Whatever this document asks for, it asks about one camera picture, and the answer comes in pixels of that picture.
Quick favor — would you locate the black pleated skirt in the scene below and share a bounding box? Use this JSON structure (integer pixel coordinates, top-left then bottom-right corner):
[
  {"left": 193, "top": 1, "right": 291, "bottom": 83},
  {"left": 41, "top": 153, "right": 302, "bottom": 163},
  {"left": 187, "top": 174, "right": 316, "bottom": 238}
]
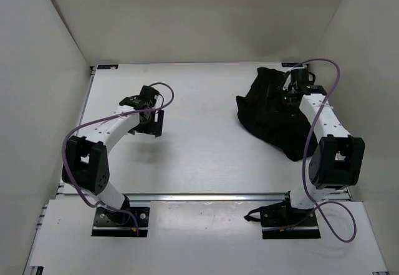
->
[{"left": 236, "top": 67, "right": 310, "bottom": 162}]

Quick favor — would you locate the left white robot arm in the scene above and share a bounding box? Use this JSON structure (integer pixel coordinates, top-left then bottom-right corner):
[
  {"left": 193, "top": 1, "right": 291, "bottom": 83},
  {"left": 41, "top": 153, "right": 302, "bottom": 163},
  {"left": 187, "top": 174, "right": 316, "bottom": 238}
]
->
[{"left": 62, "top": 85, "right": 164, "bottom": 224}]

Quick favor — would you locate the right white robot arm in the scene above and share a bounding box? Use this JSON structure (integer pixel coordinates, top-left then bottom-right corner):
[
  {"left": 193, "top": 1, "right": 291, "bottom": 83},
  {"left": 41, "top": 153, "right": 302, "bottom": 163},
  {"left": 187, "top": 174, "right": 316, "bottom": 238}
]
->
[{"left": 279, "top": 67, "right": 365, "bottom": 226}]

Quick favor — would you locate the right table label sticker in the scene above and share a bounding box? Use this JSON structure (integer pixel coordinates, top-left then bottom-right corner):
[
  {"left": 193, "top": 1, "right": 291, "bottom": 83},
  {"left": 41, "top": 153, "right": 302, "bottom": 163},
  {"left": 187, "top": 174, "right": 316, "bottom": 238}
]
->
[{"left": 281, "top": 62, "right": 309, "bottom": 69}]

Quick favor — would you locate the table label sticker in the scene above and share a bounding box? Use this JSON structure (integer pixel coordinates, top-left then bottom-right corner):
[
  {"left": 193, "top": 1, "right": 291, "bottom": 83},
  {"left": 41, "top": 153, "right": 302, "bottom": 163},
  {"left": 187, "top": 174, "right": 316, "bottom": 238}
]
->
[
  {"left": 97, "top": 64, "right": 118, "bottom": 70},
  {"left": 281, "top": 62, "right": 309, "bottom": 69}
]

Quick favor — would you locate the left table label sticker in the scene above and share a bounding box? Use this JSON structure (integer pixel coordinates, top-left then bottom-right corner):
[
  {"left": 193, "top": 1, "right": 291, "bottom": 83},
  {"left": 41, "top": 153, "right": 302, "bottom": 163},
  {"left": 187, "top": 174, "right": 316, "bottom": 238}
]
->
[{"left": 97, "top": 64, "right": 118, "bottom": 70}]

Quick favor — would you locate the aluminium rail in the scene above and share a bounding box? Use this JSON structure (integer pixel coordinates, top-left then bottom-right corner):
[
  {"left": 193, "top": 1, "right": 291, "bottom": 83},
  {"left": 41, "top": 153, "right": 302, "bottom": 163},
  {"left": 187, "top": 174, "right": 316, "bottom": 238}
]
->
[{"left": 128, "top": 193, "right": 284, "bottom": 202}]

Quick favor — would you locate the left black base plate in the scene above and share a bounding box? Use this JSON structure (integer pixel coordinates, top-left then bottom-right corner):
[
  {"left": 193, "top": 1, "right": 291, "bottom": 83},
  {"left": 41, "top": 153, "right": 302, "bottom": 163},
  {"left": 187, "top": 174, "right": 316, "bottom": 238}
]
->
[{"left": 91, "top": 205, "right": 150, "bottom": 238}]

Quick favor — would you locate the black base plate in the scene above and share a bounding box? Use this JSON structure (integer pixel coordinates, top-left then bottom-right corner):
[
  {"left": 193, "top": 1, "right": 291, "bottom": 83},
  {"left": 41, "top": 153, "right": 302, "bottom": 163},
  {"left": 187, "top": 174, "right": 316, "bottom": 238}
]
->
[
  {"left": 91, "top": 205, "right": 150, "bottom": 238},
  {"left": 244, "top": 199, "right": 321, "bottom": 240}
]

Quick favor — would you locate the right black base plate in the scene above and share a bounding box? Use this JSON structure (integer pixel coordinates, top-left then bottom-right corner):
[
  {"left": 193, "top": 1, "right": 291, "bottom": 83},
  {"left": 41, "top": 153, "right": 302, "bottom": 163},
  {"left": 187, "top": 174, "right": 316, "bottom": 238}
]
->
[{"left": 244, "top": 199, "right": 321, "bottom": 240}]

